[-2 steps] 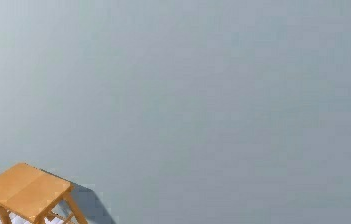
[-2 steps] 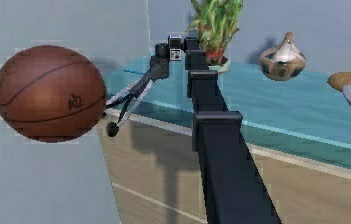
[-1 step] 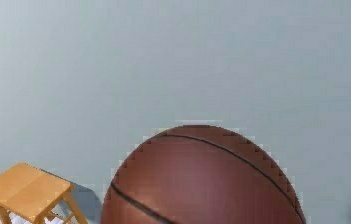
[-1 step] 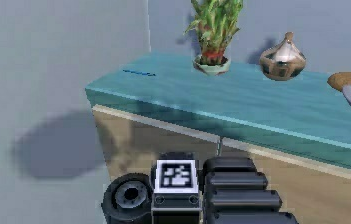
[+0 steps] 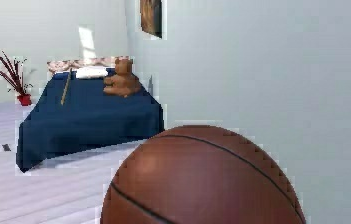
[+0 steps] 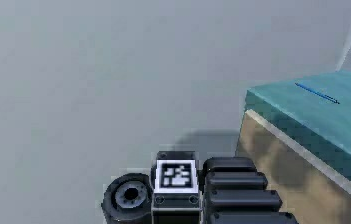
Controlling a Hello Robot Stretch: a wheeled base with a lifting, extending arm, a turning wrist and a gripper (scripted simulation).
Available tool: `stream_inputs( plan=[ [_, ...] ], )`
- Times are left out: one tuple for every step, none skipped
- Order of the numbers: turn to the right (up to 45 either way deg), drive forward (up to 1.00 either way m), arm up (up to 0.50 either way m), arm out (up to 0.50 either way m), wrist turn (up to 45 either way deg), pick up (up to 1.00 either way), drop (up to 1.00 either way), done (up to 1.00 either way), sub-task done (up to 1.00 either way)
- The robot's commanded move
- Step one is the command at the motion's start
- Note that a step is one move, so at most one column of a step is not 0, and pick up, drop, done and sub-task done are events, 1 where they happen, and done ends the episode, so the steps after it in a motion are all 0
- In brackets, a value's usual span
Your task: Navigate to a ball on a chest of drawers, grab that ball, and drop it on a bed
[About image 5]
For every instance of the brown teddy bear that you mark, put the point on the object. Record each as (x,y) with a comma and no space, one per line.
(122,80)

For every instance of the brown basketball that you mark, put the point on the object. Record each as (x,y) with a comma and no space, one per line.
(196,180)

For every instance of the white pillow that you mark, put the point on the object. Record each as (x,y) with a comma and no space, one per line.
(91,72)

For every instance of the bed with blue cover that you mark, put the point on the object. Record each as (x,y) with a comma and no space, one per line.
(89,116)

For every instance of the small dark flat object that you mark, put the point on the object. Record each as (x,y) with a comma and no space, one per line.
(6,147)

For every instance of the wooden baseball bat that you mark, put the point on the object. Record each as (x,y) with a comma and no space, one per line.
(66,87)

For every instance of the red plant in red pot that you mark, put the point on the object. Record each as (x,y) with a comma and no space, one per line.
(16,81)

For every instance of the brown framed wall picture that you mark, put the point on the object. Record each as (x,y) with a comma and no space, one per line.
(151,16)

